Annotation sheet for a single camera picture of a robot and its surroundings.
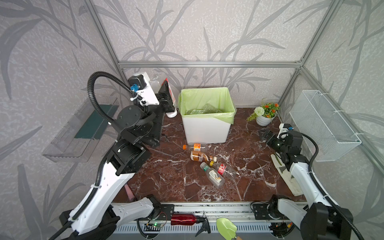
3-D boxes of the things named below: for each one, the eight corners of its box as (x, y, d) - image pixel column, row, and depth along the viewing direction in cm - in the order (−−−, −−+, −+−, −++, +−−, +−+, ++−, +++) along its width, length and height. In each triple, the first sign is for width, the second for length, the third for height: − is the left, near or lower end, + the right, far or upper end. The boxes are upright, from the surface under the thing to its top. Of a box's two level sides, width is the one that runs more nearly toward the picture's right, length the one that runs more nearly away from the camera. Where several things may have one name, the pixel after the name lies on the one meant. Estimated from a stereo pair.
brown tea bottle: (190, 163, 93) (190, 159, 88) (191, 154, 97) (190, 150, 92) (216, 163, 93) (216, 159, 88) (215, 154, 97) (216, 150, 92)
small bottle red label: (216, 175, 88) (217, 171, 83) (218, 166, 91) (219, 162, 87) (237, 180, 86) (239, 176, 81) (238, 170, 90) (240, 166, 85)
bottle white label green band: (218, 190, 82) (219, 187, 77) (198, 168, 90) (198, 165, 85) (225, 184, 84) (226, 180, 80) (205, 163, 92) (205, 159, 88)
